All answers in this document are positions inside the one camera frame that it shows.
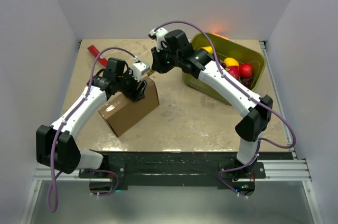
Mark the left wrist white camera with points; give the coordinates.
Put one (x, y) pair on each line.
(139, 69)

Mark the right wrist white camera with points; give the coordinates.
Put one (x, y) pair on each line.
(159, 36)

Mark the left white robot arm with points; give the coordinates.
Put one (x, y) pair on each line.
(56, 144)

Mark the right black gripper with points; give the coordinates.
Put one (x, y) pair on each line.
(158, 65)

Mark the yellow mango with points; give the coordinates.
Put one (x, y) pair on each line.
(209, 49)

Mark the yellow lemon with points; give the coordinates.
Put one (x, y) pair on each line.
(230, 62)

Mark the small dark red grapes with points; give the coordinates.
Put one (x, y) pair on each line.
(247, 82)

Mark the pink dragon fruit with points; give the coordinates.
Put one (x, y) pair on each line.
(234, 71)

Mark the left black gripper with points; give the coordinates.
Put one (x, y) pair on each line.
(135, 95)

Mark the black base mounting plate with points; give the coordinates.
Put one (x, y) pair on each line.
(201, 169)

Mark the wrist white camera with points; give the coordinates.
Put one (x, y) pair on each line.
(139, 69)
(159, 36)

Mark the brown cardboard express box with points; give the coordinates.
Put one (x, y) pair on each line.
(121, 114)

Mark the aluminium rail frame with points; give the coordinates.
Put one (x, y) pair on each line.
(186, 120)

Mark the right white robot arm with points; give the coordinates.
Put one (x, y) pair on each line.
(174, 50)

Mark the red apple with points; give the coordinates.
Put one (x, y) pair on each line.
(246, 70)

